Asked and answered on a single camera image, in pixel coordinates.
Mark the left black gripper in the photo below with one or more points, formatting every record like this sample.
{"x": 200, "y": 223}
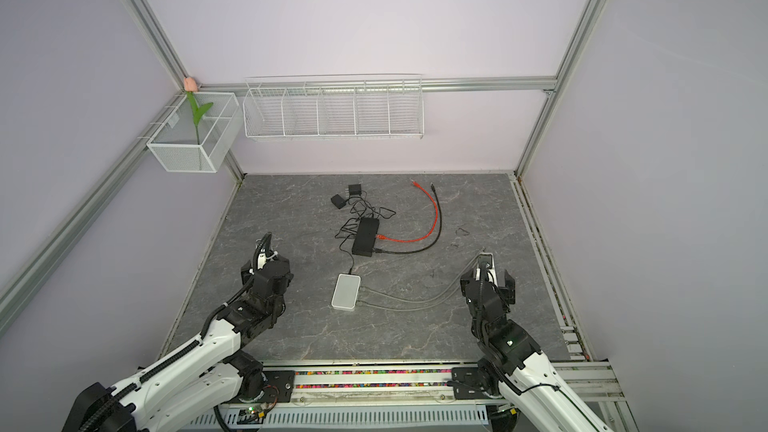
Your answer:
{"x": 246, "y": 273}

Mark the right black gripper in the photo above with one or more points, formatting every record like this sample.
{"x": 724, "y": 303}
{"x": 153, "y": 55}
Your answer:
{"x": 507, "y": 297}

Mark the white network switch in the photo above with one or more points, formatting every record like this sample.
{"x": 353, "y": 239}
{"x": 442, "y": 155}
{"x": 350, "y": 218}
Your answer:
{"x": 346, "y": 292}

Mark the black ribbed network switch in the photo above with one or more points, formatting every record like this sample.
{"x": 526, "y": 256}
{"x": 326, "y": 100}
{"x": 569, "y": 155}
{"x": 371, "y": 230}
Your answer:
{"x": 365, "y": 237}

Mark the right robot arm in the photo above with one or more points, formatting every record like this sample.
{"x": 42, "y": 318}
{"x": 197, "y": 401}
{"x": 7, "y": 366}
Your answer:
{"x": 514, "y": 363}

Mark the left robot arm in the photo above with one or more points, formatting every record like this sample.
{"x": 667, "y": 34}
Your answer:
{"x": 206, "y": 371}

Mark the black power adapter near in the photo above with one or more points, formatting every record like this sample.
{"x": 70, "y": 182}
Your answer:
{"x": 338, "y": 201}

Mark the white mesh box basket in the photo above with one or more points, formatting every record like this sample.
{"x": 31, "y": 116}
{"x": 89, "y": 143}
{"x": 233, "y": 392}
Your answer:
{"x": 174, "y": 143}

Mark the artificial pink tulip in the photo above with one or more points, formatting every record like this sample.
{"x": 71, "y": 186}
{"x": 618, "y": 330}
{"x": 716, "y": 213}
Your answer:
{"x": 198, "y": 110}

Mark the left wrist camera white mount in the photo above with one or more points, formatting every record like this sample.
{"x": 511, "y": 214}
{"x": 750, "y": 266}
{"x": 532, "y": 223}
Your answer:
{"x": 262, "y": 258}

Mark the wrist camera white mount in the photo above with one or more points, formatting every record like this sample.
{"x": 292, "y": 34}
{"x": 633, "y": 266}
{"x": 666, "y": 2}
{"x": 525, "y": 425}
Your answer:
{"x": 262, "y": 258}
{"x": 485, "y": 268}

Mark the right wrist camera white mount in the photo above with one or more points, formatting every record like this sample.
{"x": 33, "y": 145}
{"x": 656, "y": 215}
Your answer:
{"x": 485, "y": 268}

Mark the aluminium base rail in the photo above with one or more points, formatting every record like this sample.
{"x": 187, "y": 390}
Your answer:
{"x": 401, "y": 397}

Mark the white wire wall basket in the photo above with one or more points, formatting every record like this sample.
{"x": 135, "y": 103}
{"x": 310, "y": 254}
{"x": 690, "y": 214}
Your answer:
{"x": 334, "y": 106}

